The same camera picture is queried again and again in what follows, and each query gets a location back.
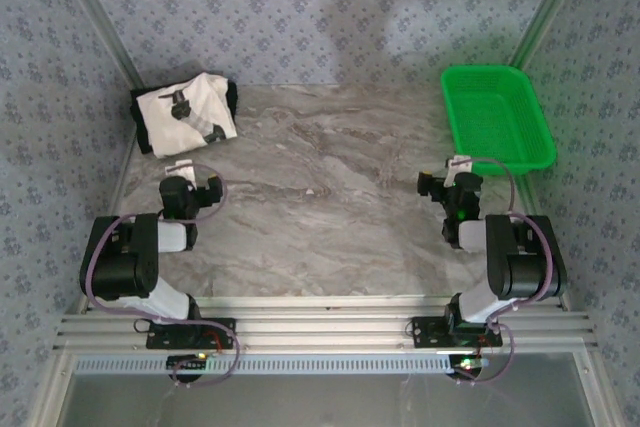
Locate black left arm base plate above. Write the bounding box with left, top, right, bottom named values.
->
left=145, top=317, right=237, bottom=350

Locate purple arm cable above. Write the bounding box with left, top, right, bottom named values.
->
left=451, top=156, right=557, bottom=387
left=81, top=163, right=242, bottom=391

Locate black folded t-shirt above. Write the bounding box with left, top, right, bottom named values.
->
left=129, top=80, right=241, bottom=156

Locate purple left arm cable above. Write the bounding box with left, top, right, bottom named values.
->
left=81, top=163, right=242, bottom=391

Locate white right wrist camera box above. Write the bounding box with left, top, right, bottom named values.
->
left=444, top=155, right=474, bottom=188

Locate green plastic basket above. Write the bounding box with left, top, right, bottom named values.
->
left=440, top=64, right=558, bottom=177

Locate small controller board with led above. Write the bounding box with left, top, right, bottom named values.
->
left=166, top=353, right=210, bottom=379
left=448, top=353, right=489, bottom=379

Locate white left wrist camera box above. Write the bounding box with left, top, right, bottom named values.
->
left=165, top=159, right=197, bottom=182

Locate aluminium rail frame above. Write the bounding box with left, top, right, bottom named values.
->
left=53, top=293, right=599, bottom=354

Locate grey slotted cable duct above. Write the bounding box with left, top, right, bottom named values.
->
left=73, top=353, right=454, bottom=376

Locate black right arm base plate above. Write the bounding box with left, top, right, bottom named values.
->
left=411, top=316, right=504, bottom=349

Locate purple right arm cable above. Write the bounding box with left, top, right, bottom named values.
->
left=451, top=156, right=557, bottom=387

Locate white t-shirt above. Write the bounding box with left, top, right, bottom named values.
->
left=135, top=72, right=239, bottom=159

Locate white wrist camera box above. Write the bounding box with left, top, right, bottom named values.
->
left=444, top=155, right=474, bottom=188
left=165, top=159, right=197, bottom=182

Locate aluminium corner post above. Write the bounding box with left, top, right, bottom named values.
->
left=49, top=0, right=145, bottom=88
left=508, top=0, right=596, bottom=69

